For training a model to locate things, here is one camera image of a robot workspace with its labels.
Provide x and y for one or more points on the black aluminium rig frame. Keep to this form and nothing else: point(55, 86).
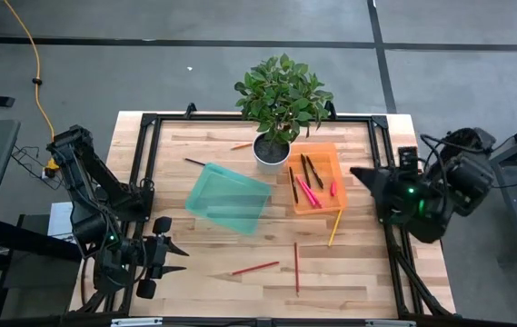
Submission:
point(176, 117)

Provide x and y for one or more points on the dark brown pen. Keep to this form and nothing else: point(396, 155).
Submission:
point(305, 171)

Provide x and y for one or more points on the small pink cap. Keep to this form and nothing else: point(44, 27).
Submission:
point(333, 188)

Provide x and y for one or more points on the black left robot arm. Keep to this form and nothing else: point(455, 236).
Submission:
point(90, 172)

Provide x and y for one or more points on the yellow pencil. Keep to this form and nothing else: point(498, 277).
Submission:
point(334, 227)

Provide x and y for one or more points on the red pencil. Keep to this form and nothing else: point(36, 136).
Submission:
point(296, 268)
point(255, 268)

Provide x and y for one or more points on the green leafy plant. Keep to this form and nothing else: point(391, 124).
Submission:
point(283, 97)

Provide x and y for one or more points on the black pen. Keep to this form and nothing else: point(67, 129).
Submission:
point(293, 185)
point(315, 172)

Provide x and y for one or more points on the black side desk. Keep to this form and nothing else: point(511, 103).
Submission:
point(35, 240)

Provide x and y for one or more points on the white paper sheet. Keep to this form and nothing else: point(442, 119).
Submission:
point(60, 218)

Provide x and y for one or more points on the translucent green plastic bin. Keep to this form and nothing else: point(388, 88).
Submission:
point(228, 200)

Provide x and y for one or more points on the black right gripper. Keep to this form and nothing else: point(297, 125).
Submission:
point(399, 195)

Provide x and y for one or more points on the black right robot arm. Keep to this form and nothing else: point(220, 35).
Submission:
point(462, 181)

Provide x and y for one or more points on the black frame clamp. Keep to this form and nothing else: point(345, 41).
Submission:
point(332, 111)
point(190, 110)

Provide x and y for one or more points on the thin dark pencil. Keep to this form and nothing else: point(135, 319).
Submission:
point(194, 161)

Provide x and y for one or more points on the short orange pencil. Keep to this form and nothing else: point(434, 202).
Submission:
point(241, 146)

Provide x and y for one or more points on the white ribbed plant pot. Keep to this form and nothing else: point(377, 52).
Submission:
point(271, 165)

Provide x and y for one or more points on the translucent orange plastic bin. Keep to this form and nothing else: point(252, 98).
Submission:
point(326, 200)

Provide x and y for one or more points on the silver metal bracket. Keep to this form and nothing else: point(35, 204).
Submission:
point(135, 322)
point(390, 323)

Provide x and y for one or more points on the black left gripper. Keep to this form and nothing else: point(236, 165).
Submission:
point(156, 254)

